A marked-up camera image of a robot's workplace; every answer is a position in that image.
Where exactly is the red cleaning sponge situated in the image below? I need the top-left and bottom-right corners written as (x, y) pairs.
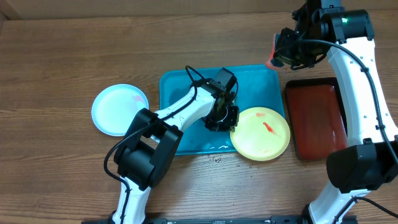
top-left (265, 34), bottom-right (284, 70)

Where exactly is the yellow plate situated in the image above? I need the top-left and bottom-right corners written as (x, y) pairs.
top-left (230, 107), bottom-right (290, 161)

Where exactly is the light blue plate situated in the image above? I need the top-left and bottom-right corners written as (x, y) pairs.
top-left (91, 84), bottom-right (149, 136)

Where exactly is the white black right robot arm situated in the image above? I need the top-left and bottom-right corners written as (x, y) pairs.
top-left (266, 0), bottom-right (397, 223)

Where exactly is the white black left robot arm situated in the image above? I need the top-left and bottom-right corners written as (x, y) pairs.
top-left (108, 82), bottom-right (239, 223)

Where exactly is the dark red lacquer tray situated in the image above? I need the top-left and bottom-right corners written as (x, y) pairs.
top-left (285, 77), bottom-right (347, 161)

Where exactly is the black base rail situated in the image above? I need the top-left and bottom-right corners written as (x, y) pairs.
top-left (81, 215), bottom-right (358, 224)

